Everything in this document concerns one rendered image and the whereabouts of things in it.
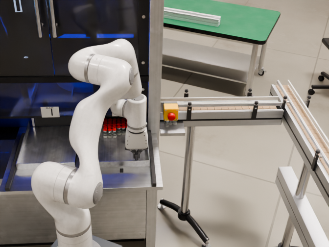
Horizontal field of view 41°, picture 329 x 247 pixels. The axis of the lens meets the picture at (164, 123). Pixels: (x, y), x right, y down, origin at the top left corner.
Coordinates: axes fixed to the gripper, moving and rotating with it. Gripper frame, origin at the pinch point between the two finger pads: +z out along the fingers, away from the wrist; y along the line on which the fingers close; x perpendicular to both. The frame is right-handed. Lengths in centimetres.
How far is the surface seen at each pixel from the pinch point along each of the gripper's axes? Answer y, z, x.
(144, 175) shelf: -3.3, 4.4, 8.5
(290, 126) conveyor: -82, 3, -25
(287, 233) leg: -87, 65, -7
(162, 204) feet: -19, 87, -55
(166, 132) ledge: -16.4, 4.4, -24.6
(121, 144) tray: 7.1, 4.2, -14.7
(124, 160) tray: 5.6, 0.9, 2.4
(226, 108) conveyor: -50, -1, -39
